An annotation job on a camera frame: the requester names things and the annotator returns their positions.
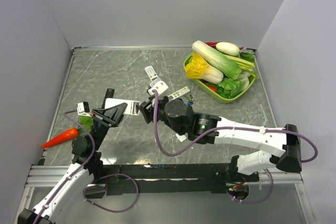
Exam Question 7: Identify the yellow napa cabbage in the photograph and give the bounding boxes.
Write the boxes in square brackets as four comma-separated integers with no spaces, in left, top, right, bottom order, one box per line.
[184,53,224,84]

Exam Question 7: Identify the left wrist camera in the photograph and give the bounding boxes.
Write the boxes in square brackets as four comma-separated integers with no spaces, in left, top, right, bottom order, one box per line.
[77,101,90,116]

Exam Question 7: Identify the white remote with screen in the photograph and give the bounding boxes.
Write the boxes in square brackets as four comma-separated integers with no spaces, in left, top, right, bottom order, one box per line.
[145,66,158,81]

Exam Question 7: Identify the white remote control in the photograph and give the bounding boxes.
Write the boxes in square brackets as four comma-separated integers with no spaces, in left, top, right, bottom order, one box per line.
[103,98,140,116]

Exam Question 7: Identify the green napa cabbage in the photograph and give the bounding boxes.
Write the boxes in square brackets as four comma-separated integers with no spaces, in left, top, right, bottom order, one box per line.
[192,40,243,80]

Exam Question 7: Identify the white radish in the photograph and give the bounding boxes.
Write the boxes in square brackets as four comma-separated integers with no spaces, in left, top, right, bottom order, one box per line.
[215,42,240,57]

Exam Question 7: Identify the black remote control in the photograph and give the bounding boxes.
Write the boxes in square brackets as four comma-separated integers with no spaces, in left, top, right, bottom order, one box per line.
[101,88,114,109]

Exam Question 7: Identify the small white button remote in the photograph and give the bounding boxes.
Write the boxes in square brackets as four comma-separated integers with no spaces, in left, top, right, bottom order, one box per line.
[170,86,190,99]

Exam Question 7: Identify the orange carrot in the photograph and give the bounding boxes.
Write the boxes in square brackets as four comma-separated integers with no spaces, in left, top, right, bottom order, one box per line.
[40,128,79,149]

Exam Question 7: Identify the red chili pepper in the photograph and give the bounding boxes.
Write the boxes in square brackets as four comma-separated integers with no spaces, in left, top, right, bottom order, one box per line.
[206,42,218,47]

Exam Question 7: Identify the green plastic tray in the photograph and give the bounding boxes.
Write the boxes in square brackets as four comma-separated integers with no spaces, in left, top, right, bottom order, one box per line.
[184,52,257,103]

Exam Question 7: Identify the green lettuce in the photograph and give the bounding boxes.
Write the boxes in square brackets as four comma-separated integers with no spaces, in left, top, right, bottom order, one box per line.
[216,73,249,99]

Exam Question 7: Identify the white battery cover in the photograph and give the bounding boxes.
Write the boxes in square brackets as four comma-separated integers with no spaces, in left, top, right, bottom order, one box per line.
[176,133,187,142]

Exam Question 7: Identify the green celery stalks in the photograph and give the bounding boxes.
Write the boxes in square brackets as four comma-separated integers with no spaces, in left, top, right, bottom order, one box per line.
[225,52,257,78]

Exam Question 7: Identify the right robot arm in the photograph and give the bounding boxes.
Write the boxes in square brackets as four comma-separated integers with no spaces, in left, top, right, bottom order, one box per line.
[138,97,302,181]

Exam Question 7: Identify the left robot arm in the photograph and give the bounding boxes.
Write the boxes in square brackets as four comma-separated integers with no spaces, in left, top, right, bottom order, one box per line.
[17,102,128,223]

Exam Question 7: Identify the green leaf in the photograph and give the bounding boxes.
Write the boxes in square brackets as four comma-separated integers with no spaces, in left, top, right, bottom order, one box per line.
[78,115,93,132]

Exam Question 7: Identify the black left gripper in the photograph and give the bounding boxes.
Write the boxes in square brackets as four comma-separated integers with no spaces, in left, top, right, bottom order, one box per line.
[89,102,129,151]

